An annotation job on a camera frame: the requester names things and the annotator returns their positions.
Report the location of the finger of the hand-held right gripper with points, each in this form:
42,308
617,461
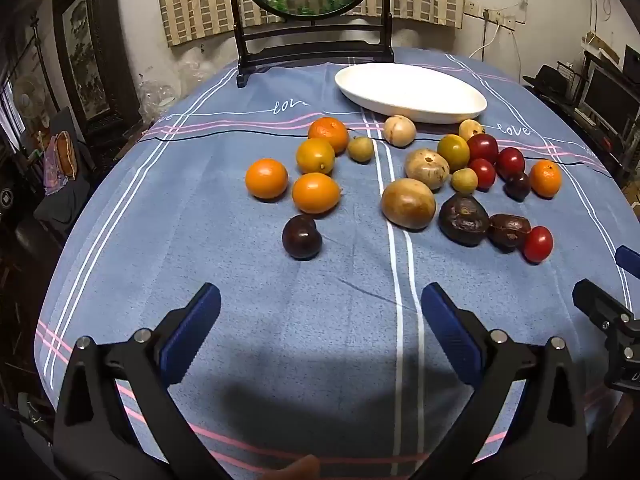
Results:
595,300
629,260

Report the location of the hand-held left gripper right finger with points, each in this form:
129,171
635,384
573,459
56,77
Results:
450,335

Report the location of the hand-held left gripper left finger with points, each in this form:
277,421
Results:
192,332

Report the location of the small red plum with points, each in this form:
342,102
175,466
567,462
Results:
538,244

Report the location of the small wrinkled dark passion fruit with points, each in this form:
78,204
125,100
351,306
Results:
508,231

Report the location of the large wrinkled dark passion fruit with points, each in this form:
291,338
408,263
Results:
463,220

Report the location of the orange mandarin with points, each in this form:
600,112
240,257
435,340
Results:
545,178
328,134

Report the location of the large brown round fruit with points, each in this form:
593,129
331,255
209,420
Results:
408,203

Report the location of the small yellow-green fruit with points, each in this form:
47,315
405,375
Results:
464,180
360,149

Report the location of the smooth orange citrus fruit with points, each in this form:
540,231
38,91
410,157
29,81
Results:
266,178
316,193
315,156

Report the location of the yellow-green plum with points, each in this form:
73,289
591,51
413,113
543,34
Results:
453,152

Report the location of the small tan round fruit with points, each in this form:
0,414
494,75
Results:
471,129

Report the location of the white oval plate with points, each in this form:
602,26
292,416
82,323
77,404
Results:
405,92

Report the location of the person's left hand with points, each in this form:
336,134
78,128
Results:
302,470

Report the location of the blue striped tablecloth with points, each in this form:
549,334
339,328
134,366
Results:
200,240

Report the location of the computer monitor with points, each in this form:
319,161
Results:
607,95

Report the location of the black computer desk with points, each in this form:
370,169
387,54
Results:
562,102

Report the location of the black speaker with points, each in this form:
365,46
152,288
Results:
632,62

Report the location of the black hat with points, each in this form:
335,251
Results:
550,77

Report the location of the orange and purple cloth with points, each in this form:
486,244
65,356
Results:
62,155

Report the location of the clear plastic bags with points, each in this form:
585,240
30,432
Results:
155,95

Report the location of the electric fan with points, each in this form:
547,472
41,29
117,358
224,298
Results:
27,97

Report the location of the dark framed landscape painting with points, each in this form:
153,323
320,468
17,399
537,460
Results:
82,60

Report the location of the round goldfish table screen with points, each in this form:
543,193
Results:
315,55

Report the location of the beige checked curtain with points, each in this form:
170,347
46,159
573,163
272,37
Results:
200,0

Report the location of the white wall socket row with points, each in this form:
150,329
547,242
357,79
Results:
492,14

